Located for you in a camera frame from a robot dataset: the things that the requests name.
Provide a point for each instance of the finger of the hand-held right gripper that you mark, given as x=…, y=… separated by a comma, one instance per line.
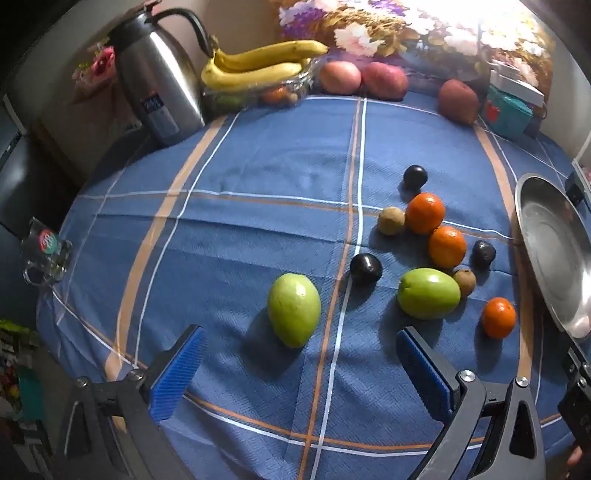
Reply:
x=577, y=406

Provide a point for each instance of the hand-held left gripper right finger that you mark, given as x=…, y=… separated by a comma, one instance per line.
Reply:
x=422, y=369

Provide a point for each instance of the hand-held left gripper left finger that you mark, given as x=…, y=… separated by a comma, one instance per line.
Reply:
x=178, y=374

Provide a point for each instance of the orange tangerine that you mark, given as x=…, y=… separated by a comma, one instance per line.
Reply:
x=447, y=247
x=498, y=317
x=425, y=213

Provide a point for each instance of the brown kiwi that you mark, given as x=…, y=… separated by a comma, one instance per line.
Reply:
x=465, y=281
x=391, y=220

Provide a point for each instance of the dark purple plum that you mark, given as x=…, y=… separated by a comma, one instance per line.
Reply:
x=483, y=254
x=414, y=177
x=365, y=269

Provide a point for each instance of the green mango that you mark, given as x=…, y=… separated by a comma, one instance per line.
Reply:
x=294, y=309

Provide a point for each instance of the round steel plate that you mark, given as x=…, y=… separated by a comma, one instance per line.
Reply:
x=554, y=254

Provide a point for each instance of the colourful packaging pile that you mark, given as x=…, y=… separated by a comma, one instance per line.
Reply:
x=14, y=360

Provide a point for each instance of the clear glass mug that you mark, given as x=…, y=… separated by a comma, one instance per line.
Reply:
x=46, y=258

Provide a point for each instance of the blue plaid tablecloth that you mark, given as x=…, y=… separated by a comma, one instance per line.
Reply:
x=254, y=184

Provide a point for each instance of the black power adapter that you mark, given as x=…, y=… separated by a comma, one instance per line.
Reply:
x=577, y=191

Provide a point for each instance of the white shelf rack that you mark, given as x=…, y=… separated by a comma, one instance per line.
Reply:
x=582, y=168

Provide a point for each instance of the teal plastic container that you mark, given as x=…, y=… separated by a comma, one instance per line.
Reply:
x=505, y=115

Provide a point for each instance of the dark red apple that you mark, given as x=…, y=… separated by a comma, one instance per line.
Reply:
x=458, y=101

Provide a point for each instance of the clear glass fruit bowl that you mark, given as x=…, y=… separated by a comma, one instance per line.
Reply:
x=240, y=99

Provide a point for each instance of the small orange fruit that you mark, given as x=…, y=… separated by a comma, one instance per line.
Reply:
x=276, y=94

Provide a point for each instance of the steel thermos jug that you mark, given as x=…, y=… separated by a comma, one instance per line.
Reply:
x=157, y=78

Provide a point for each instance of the yellow banana bunch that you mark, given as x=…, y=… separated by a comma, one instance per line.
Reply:
x=258, y=69

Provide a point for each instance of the pink flower decoration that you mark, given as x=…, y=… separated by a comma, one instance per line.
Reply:
x=94, y=64

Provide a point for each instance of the floral painting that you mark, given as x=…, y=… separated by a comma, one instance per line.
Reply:
x=415, y=27

